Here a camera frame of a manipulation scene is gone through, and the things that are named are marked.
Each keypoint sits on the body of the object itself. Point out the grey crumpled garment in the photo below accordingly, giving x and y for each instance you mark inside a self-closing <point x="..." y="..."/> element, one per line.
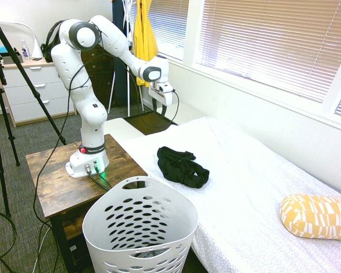
<point x="147" y="253"/>

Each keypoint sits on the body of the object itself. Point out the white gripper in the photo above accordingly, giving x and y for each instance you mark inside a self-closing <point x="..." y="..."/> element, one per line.
<point x="162" y="98"/>

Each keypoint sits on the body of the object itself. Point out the white coat rack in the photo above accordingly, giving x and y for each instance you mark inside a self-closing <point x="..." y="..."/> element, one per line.
<point x="128" y="85"/>

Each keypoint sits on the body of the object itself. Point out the white circle-patterned bed cover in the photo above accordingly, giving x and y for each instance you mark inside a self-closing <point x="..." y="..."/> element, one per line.
<point x="244" y="185"/>

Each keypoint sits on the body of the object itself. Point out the black backpack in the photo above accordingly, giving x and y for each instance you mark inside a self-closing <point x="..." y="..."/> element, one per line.
<point x="47" y="42"/>

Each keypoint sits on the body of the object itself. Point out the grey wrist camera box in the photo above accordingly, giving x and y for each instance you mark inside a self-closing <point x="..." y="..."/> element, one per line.
<point x="164" y="86"/>

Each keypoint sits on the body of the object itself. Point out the wide white window blinds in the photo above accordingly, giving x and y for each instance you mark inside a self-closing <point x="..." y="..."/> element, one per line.
<point x="272" y="42"/>

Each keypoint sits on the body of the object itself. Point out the rustic wooden side table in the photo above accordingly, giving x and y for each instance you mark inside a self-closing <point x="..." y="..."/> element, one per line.
<point x="65" y="182"/>

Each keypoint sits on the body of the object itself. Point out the yellow white patterned pillow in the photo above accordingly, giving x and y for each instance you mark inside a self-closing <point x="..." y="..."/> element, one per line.
<point x="315" y="216"/>

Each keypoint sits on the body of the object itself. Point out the dark wooden cabinet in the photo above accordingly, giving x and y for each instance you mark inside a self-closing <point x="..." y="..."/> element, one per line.
<point x="102" y="79"/>

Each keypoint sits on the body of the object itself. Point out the white drawer dresser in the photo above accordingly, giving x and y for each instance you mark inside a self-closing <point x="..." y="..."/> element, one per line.
<point x="31" y="91"/>

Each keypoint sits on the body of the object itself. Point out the yellow hanging jacket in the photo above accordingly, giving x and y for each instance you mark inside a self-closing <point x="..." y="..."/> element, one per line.
<point x="143" y="37"/>

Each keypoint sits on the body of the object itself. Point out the narrow white window blinds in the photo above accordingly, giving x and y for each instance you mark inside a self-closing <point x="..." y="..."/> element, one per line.
<point x="167" y="25"/>

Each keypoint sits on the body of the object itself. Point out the white desk lamp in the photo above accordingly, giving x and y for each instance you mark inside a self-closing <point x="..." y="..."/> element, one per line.
<point x="36" y="48"/>

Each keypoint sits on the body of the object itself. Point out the navy hanging garment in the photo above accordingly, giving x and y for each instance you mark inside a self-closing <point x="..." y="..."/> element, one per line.
<point x="120" y="71"/>

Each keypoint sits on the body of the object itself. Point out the white perforated laundry basket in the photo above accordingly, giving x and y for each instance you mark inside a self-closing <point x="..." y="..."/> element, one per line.
<point x="173" y="227"/>

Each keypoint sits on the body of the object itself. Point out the black clothes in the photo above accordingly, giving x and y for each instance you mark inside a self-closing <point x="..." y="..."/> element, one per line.
<point x="173" y="167"/>

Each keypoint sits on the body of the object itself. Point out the clear plastic bottle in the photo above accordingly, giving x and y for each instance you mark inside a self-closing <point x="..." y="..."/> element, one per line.
<point x="25" y="51"/>

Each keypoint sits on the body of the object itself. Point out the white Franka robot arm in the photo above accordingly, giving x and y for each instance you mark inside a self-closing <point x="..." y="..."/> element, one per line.
<point x="85" y="113"/>

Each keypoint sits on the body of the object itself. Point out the black camera tripod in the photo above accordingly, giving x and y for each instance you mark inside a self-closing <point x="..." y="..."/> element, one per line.
<point x="0" y="94"/>

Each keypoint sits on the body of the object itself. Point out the grey storage box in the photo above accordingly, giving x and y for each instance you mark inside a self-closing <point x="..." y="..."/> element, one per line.
<point x="11" y="59"/>

